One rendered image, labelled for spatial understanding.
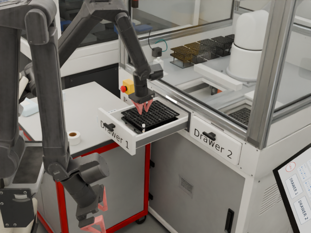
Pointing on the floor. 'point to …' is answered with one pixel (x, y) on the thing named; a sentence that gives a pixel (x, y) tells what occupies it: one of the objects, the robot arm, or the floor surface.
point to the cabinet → (209, 191)
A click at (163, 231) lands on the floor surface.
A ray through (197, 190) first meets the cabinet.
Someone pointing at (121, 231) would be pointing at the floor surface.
